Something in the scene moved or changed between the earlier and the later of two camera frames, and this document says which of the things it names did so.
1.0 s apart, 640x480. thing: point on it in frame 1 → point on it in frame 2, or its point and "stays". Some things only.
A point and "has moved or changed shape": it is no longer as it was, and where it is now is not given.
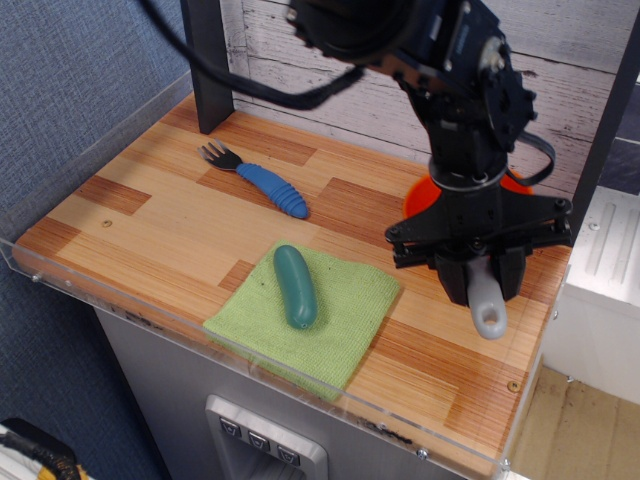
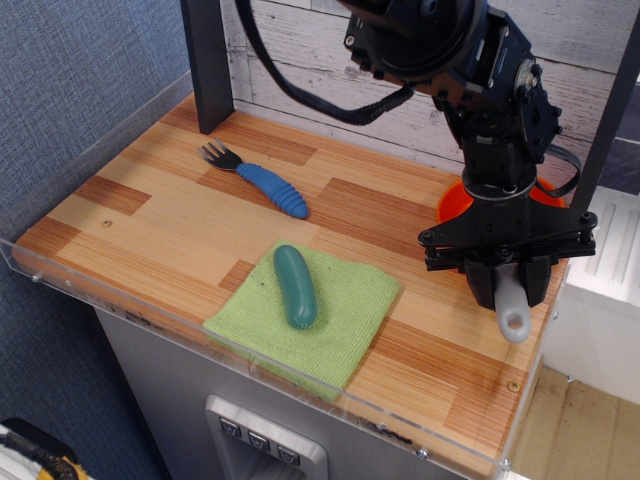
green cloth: x=352 y=304 stays
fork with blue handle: x=288 y=198 stays
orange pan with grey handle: x=485 y=291 has moved or changed shape
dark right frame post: x=608 y=127 stays
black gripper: x=489 y=221 → x=505 y=222
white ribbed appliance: x=594 y=334 stays
